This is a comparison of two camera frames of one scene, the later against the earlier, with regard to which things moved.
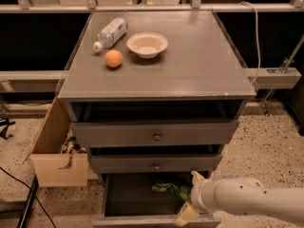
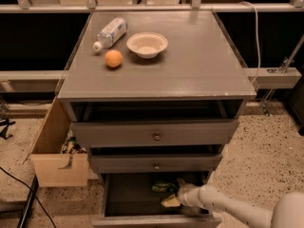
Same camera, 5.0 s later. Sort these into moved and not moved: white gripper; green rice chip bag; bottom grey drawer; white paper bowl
Moved: white gripper
Not moved: white paper bowl; bottom grey drawer; green rice chip bag
